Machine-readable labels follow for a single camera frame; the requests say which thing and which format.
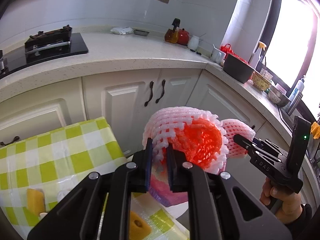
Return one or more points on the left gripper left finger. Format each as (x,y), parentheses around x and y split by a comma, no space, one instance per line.
(142,173)

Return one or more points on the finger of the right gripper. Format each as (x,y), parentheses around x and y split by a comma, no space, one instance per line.
(246,144)
(264,145)

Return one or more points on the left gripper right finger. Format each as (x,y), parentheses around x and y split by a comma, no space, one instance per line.
(178,170)

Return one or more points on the small pink foam fruit net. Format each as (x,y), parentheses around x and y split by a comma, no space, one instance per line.
(236,131)

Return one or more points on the large pink foam fruit net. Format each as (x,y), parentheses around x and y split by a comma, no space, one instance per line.
(197,133)

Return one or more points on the pink bag trash bin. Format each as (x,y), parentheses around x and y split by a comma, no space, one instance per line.
(175,203)

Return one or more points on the person's right hand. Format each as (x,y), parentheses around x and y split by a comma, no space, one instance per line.
(291,207)

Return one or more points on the steel bowl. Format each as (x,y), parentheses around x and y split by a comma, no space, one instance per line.
(277,97)

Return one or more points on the yellow patterned bowl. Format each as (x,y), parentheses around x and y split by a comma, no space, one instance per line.
(260,82)

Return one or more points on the yellow sponge with hole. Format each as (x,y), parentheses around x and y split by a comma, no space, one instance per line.
(138,228)

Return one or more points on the white dispenser bottle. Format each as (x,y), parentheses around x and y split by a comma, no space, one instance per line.
(298,87)

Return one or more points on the large black pot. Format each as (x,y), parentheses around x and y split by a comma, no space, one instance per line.
(237,69)

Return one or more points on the yellow spray bottle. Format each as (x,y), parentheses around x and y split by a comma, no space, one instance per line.
(253,61)

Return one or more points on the green checked tablecloth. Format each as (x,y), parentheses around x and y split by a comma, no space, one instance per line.
(52,162)

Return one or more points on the white mug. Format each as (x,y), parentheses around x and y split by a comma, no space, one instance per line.
(217,55)

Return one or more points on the red kettle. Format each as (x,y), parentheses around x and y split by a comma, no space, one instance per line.
(227,49)

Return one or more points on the small yellow sponge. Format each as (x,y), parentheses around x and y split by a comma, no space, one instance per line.
(35,202)

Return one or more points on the white jar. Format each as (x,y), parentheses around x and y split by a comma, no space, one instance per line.
(193,42)

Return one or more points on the red ceramic pot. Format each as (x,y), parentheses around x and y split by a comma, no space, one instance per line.
(183,37)

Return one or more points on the small metal tray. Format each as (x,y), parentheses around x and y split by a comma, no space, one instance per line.
(141,32)

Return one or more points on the oil bottle black cap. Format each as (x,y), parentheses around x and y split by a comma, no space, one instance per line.
(171,35)

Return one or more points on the white plastic bag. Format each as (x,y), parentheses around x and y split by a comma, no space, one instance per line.
(121,30)

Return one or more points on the black gas stove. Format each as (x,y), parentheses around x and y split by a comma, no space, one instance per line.
(42,47)

